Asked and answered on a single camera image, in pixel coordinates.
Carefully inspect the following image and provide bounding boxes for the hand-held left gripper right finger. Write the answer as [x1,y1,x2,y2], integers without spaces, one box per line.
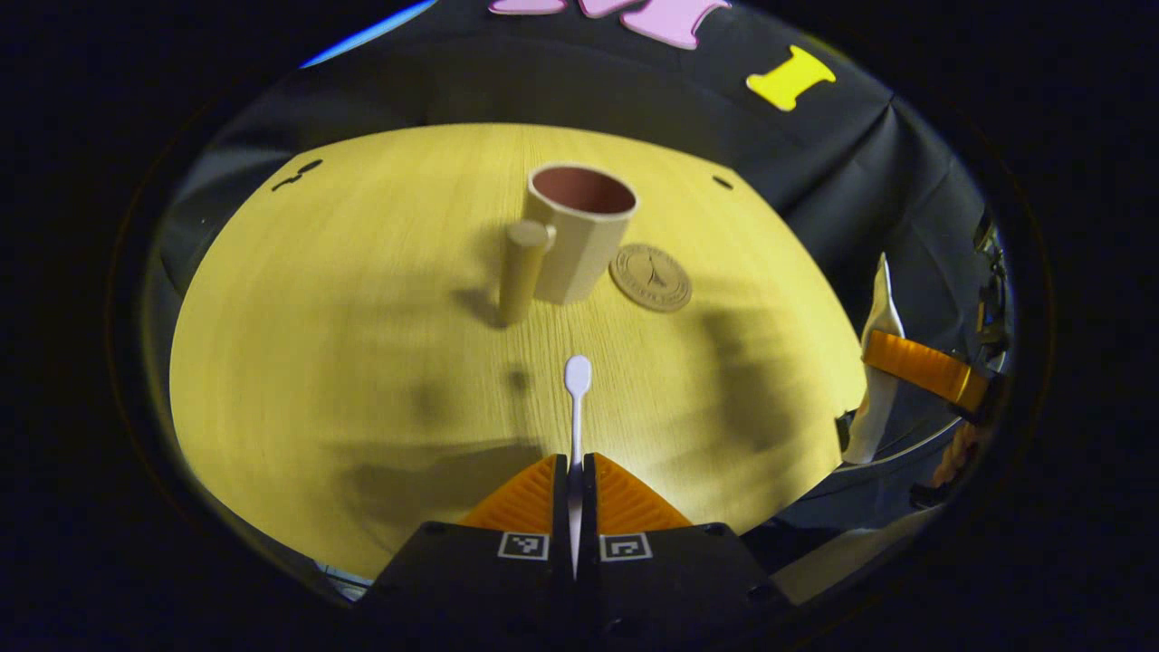
[578,453,790,635]

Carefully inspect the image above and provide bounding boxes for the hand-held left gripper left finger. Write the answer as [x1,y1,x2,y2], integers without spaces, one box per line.
[360,453,575,635]

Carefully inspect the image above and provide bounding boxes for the white toothpaste tube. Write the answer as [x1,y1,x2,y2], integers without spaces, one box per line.
[842,254,906,465]

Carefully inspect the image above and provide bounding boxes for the white toothbrush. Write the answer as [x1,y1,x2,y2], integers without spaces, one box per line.
[563,355,593,580]

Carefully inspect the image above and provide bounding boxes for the round cork coaster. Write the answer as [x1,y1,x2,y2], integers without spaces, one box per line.
[608,243,694,314]

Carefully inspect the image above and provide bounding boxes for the beige cup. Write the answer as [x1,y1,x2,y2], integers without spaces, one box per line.
[498,163,639,329]

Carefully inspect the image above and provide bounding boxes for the black backdrop cloth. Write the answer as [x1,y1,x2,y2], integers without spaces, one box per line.
[145,0,997,535]

